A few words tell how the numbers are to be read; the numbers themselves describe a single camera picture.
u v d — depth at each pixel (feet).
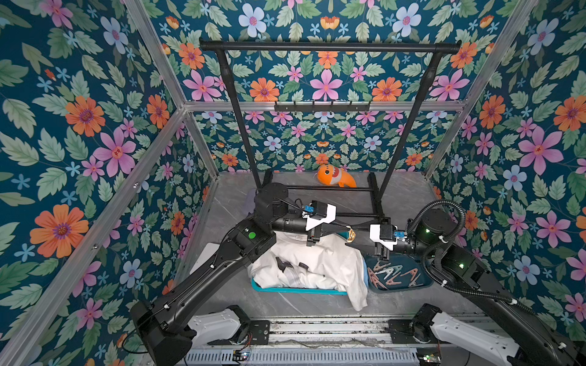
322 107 3.03
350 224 1.74
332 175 3.56
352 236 1.85
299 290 2.50
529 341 1.30
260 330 2.42
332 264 2.41
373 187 3.60
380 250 1.62
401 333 2.40
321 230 1.64
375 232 1.46
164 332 1.21
